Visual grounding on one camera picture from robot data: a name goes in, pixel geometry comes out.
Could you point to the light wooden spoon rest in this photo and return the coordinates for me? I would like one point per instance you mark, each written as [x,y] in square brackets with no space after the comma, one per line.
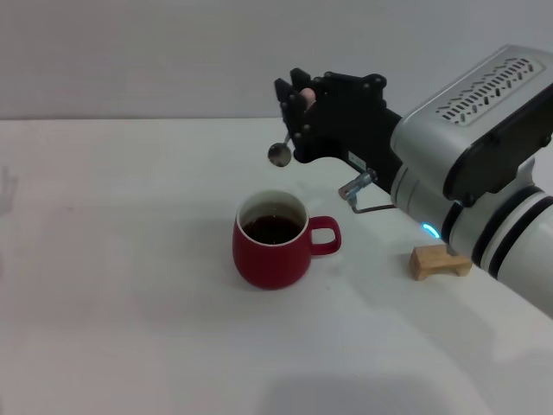
[432,259]

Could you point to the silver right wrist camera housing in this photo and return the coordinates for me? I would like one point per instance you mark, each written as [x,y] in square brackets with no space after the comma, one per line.
[475,121]

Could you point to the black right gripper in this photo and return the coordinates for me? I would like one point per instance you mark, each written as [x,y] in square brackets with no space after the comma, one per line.
[345,125]

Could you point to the red ceramic mug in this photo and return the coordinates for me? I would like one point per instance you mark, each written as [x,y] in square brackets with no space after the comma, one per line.
[272,263]

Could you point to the dark brown coffee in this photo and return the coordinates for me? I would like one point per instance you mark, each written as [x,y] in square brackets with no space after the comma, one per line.
[272,231]

